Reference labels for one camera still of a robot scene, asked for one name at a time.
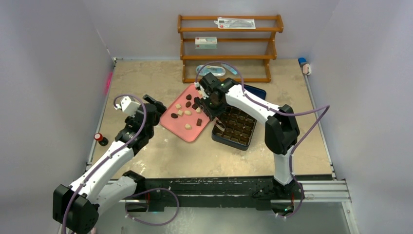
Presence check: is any white green small box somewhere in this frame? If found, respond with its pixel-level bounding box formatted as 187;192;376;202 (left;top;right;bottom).
194;37;218;49

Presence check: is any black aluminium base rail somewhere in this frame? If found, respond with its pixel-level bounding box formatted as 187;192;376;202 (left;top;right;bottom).
66;175;351;214

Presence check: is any light blue small tube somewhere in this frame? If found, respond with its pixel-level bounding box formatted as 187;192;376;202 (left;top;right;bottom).
221;63;238;76

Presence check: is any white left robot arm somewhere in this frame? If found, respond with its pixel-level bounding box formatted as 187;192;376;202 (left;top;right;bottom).
52;94;167;234

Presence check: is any blue chocolate tin box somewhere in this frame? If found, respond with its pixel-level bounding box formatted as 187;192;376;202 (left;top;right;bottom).
211;106;257;151

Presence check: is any pink plastic tray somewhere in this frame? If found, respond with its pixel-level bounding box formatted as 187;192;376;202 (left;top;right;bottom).
160;83;209;142

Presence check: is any blue white corner device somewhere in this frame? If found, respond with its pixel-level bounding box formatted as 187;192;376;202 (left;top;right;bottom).
298;57;311;76

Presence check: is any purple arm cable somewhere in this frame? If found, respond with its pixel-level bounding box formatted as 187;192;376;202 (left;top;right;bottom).
194;61;331;219
61;94;179;234

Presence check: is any white packaged item top shelf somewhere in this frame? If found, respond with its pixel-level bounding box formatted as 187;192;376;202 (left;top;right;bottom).
214;17;256;30

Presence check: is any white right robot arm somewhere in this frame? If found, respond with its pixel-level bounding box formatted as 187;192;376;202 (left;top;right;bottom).
194;73;300;198

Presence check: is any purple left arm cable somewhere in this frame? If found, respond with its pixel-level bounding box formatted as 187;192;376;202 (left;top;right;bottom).
61;94;179;234

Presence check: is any light blue oval package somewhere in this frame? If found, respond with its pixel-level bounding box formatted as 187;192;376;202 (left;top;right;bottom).
196;65;226;77

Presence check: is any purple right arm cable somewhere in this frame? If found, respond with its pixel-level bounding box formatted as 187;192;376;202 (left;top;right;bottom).
194;61;331;219

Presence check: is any dark blue tin lid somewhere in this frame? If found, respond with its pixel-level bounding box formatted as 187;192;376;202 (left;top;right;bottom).
244;84;267;100

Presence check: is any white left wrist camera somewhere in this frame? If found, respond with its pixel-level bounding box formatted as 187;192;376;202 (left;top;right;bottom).
114;97;141;117

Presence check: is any wooden shelf rack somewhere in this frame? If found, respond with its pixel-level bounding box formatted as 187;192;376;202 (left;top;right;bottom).
177;14;284;83

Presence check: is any red black button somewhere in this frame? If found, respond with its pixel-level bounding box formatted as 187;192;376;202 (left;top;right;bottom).
94;133;109;146

